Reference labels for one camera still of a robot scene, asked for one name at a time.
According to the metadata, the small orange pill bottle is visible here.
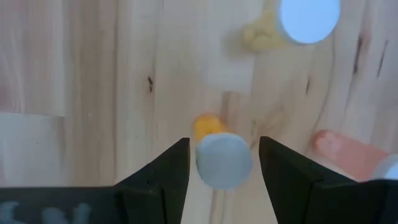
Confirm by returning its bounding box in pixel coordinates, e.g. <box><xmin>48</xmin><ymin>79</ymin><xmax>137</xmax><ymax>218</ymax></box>
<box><xmin>192</xmin><ymin>113</ymin><xmax>254</xmax><ymax>190</ymax></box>

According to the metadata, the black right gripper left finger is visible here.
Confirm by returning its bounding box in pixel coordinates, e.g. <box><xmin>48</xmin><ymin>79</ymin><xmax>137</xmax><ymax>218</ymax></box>
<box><xmin>0</xmin><ymin>137</ymin><xmax>191</xmax><ymax>224</ymax></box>

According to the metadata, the small pink pill bottle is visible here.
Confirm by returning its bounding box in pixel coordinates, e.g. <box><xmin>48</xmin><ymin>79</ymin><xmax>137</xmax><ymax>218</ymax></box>
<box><xmin>312</xmin><ymin>129</ymin><xmax>398</xmax><ymax>183</ymax></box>

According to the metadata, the small pale yellow pill bottle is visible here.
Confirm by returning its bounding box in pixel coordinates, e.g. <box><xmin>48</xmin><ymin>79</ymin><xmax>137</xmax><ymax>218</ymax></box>
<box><xmin>242</xmin><ymin>0</ymin><xmax>341</xmax><ymax>54</ymax></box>

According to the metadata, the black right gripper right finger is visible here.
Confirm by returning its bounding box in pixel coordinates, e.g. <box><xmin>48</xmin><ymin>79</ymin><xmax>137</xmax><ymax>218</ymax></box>
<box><xmin>258</xmin><ymin>136</ymin><xmax>398</xmax><ymax>224</ymax></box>

